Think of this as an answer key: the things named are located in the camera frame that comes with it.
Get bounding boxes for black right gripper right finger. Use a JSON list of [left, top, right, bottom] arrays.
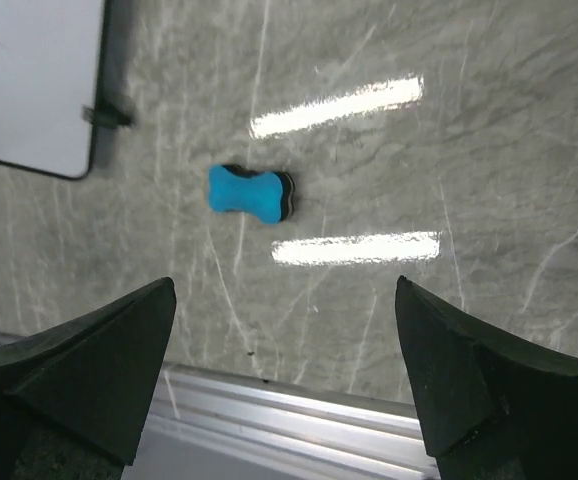
[[395, 277, 578, 479]]

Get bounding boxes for blue whiteboard eraser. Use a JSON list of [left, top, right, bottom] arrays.
[[208, 164, 295, 225]]

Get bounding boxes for aluminium table edge rail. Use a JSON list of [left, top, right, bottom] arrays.
[[143, 363, 440, 479]]

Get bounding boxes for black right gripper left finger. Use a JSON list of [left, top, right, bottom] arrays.
[[0, 277, 176, 479]]

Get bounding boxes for black framed whiteboard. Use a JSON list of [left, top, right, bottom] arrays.
[[0, 1, 133, 180]]

